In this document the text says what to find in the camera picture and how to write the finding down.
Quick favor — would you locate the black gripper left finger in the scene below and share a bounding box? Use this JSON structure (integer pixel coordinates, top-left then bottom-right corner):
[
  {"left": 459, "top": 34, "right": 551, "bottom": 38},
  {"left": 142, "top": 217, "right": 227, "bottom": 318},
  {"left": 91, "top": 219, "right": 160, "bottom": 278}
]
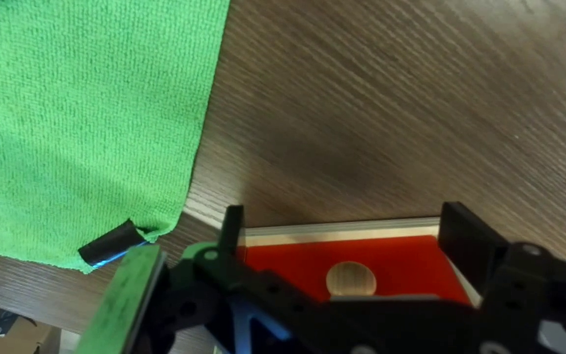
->
[{"left": 219, "top": 203, "right": 247, "bottom": 264}]

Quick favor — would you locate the red drawer with wooden knob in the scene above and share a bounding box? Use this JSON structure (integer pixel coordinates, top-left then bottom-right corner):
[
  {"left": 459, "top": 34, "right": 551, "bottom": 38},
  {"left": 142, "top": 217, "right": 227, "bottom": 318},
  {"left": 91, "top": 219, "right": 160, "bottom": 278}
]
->
[{"left": 239, "top": 235, "right": 477, "bottom": 310}]

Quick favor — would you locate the green cloth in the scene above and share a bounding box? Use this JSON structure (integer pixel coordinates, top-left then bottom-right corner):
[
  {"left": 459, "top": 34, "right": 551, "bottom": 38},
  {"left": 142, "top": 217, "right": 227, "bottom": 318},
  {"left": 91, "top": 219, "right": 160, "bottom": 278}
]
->
[{"left": 0, "top": 0, "right": 233, "bottom": 276}]

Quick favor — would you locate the red and white box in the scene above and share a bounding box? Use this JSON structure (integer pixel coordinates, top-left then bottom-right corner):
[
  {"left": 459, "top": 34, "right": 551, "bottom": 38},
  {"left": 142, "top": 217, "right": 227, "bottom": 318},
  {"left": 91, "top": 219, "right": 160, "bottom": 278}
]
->
[{"left": 239, "top": 217, "right": 486, "bottom": 312}]

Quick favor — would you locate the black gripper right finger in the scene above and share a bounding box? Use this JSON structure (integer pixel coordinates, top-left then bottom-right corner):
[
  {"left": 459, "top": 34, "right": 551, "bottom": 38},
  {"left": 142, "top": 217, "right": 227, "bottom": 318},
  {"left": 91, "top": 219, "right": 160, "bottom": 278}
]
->
[{"left": 437, "top": 202, "right": 512, "bottom": 294}]

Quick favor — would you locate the cardboard box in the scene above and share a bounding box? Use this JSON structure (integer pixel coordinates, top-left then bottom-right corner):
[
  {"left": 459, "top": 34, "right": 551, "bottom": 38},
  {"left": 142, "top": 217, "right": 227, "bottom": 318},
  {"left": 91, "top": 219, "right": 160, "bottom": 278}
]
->
[{"left": 0, "top": 300, "right": 64, "bottom": 354}]

